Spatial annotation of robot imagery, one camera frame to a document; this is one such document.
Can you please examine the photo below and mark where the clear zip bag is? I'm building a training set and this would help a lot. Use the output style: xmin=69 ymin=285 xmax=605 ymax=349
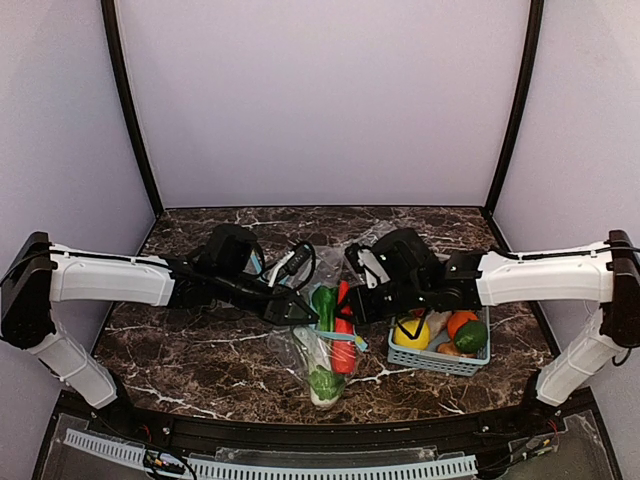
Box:
xmin=267 ymin=281 xmax=368 ymax=410
xmin=309 ymin=246 xmax=345 ymax=292
xmin=344 ymin=221 xmax=420 ymax=264

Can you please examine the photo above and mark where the green white bok choy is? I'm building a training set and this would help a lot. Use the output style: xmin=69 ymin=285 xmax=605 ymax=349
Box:
xmin=292 ymin=286 xmax=346 ymax=409

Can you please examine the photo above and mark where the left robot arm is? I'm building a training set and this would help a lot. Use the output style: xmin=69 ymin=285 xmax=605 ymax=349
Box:
xmin=1 ymin=224 xmax=319 ymax=410

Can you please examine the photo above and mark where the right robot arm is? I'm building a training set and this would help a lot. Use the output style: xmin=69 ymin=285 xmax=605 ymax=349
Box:
xmin=342 ymin=228 xmax=639 ymax=407

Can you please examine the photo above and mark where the yellow lemon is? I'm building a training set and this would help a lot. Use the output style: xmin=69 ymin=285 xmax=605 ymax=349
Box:
xmin=393 ymin=318 xmax=431 ymax=350

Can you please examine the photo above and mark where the orange tangerine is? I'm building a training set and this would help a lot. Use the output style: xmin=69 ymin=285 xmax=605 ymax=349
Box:
xmin=446 ymin=311 xmax=479 ymax=340

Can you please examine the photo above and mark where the light blue plastic basket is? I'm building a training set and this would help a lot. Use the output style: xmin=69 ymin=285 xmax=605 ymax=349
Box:
xmin=387 ymin=308 xmax=491 ymax=377

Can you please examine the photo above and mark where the green avocado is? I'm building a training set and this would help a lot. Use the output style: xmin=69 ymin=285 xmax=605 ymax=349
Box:
xmin=453 ymin=321 xmax=489 ymax=354

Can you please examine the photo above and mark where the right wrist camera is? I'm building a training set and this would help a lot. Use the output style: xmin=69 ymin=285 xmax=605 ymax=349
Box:
xmin=345 ymin=243 xmax=390 ymax=289

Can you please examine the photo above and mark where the white slotted cable duct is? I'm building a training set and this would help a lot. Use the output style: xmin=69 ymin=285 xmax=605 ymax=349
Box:
xmin=63 ymin=428 xmax=478 ymax=479

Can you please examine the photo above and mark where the black right frame post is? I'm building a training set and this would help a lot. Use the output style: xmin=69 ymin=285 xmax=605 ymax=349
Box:
xmin=484 ymin=0 xmax=545 ymax=216

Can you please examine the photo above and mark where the black frame post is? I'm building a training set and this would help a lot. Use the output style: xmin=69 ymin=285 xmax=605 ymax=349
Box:
xmin=100 ymin=0 xmax=165 ymax=218
xmin=484 ymin=0 xmax=545 ymax=216

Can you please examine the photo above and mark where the black left frame post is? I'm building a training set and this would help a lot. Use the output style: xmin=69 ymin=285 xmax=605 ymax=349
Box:
xmin=100 ymin=0 xmax=165 ymax=218

